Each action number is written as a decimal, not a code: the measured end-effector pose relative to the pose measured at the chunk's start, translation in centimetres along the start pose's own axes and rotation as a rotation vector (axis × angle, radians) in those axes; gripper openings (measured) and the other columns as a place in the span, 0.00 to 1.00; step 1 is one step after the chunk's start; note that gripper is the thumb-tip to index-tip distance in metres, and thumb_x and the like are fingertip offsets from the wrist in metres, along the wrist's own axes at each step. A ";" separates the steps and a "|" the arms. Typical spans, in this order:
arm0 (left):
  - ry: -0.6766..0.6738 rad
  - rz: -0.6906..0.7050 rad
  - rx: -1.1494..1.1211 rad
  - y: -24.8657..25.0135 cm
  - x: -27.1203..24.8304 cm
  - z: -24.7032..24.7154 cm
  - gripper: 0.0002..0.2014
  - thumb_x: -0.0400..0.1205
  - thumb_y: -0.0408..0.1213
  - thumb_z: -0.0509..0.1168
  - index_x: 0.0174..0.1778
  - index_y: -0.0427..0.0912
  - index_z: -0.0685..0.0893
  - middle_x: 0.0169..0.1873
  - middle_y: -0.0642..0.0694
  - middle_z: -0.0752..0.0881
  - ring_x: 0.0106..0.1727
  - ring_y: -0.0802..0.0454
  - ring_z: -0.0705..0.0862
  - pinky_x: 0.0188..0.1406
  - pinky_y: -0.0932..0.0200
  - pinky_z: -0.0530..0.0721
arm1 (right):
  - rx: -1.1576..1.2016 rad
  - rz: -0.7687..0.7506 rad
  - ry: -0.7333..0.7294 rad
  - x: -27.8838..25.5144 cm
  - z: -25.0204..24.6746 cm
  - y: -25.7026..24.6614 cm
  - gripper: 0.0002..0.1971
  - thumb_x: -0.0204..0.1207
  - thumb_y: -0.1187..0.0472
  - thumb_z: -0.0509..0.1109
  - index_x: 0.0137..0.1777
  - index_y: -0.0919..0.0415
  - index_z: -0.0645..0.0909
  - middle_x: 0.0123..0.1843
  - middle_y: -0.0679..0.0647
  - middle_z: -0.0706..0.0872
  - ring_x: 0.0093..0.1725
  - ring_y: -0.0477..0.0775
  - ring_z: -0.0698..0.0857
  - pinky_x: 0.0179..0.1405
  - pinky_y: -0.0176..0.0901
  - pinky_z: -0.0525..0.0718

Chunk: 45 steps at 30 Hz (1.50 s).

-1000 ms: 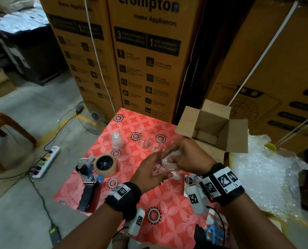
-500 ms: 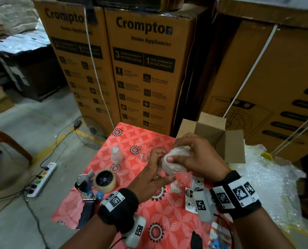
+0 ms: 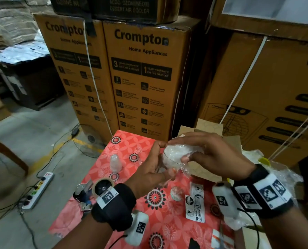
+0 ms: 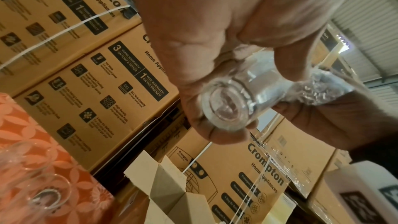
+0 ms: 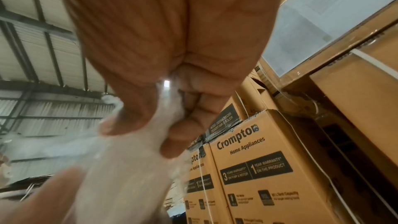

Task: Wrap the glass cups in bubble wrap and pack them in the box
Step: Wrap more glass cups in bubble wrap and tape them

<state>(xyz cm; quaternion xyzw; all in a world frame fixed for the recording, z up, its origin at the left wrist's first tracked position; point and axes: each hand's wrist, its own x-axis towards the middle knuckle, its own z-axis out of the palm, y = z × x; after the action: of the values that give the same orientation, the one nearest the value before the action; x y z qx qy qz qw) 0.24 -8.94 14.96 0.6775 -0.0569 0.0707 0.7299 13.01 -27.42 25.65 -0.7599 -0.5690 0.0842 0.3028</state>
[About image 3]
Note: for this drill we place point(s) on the person's right hand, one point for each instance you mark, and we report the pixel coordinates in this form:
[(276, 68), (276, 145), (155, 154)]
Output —
[(219, 155)]

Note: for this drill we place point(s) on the person's left hand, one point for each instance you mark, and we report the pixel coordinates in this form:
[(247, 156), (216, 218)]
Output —
[(149, 179)]

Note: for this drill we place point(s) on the small cardboard box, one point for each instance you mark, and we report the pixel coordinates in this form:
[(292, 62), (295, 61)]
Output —
[(208, 127)]

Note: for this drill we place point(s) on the black-white fragile sticker sheet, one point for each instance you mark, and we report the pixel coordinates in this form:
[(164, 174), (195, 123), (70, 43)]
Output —
[(195, 202)]

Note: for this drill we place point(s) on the tape dispenser with tape roll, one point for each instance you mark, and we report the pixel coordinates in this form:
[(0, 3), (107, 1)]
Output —
[(89, 192)]

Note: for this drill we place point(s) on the bubble wrap bundle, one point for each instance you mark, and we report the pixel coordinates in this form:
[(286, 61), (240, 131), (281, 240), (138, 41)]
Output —
[(278, 179)]

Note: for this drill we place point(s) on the clear drinking glass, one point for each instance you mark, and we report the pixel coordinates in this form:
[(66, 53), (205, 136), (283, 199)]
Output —
[(115, 163)]

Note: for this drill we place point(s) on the flat brown cardboard box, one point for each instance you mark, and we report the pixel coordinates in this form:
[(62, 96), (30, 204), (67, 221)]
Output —
[(255, 240)]

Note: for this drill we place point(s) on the stack of Crompton cartons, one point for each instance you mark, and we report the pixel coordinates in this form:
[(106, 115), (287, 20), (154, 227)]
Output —
[(143, 75)]

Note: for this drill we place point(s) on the orange floral tablecloth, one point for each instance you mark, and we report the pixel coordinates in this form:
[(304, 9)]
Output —
[(138, 215)]

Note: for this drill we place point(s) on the black wristband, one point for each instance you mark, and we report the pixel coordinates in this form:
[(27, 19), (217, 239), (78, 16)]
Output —
[(112, 204), (260, 193)]

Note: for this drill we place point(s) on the yellow plastic bin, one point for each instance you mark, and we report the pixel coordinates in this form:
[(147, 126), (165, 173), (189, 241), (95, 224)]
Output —
[(264, 161)]

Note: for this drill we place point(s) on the packaged blue scissors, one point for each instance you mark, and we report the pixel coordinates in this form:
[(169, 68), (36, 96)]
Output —
[(221, 238)]

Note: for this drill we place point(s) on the black power adapter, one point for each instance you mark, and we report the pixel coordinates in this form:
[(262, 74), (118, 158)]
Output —
[(75, 131)]

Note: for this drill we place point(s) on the white power strip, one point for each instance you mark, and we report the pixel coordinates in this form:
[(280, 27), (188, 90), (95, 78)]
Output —
[(37, 190)]

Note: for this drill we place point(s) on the brown plastic chair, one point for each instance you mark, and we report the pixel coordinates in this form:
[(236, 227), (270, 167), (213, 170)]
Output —
[(3, 153)]

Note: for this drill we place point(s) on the pile of white papers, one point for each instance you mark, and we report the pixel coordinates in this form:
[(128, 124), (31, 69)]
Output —
[(19, 51)]

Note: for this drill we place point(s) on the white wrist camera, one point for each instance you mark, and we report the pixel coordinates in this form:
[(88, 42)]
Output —
[(136, 228), (224, 200)]

